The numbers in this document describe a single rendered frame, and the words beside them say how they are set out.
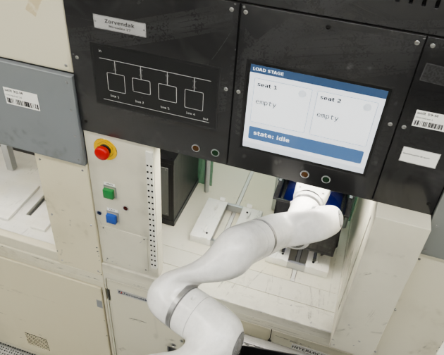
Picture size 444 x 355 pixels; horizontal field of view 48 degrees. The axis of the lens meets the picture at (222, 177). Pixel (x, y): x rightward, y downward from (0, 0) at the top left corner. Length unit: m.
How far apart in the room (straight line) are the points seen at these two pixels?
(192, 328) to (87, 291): 0.90
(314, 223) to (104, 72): 0.61
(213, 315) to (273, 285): 0.67
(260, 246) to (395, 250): 0.34
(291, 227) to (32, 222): 1.04
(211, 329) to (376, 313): 0.55
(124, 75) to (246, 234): 0.47
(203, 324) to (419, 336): 0.73
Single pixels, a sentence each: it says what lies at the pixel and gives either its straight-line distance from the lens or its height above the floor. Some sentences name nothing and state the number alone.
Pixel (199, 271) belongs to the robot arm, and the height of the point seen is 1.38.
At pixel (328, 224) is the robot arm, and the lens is 1.25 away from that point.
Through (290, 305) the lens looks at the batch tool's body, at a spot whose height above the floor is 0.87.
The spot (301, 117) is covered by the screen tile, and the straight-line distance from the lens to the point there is 1.09.
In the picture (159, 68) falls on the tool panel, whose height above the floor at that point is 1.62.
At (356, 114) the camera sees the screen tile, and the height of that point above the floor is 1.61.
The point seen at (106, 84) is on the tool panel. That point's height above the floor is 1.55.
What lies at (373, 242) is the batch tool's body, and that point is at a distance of 1.22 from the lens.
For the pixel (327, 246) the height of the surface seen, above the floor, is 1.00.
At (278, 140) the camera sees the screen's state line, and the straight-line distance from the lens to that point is 1.13.
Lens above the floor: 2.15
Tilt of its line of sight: 40 degrees down
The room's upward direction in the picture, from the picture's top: 4 degrees clockwise
